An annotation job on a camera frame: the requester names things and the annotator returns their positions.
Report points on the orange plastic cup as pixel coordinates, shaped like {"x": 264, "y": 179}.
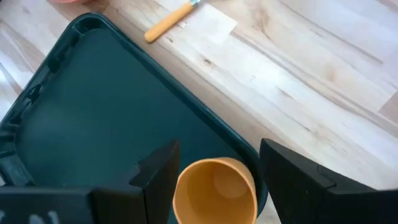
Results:
{"x": 192, "y": 199}

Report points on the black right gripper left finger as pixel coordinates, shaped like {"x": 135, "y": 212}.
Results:
{"x": 149, "y": 193}

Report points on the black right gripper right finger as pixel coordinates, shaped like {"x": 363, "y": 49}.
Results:
{"x": 311, "y": 196}

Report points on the orange round plate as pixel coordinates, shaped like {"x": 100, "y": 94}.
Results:
{"x": 65, "y": 1}

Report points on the dark green plastic tray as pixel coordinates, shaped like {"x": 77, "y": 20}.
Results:
{"x": 93, "y": 109}

